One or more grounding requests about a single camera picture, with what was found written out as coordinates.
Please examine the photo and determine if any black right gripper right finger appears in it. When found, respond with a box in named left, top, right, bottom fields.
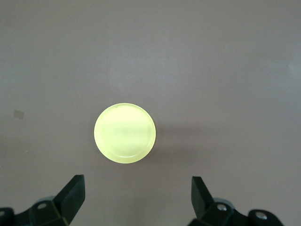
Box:
left=189, top=176, right=283, bottom=226

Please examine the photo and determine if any small brown tape patch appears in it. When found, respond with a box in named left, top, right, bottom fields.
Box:
left=13, top=109, right=26, bottom=120

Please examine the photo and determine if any yellow round plate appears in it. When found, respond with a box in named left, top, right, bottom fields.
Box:
left=94, top=102, right=157, bottom=164

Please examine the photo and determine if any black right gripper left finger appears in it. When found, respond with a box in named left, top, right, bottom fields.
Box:
left=0, top=174, right=86, bottom=226

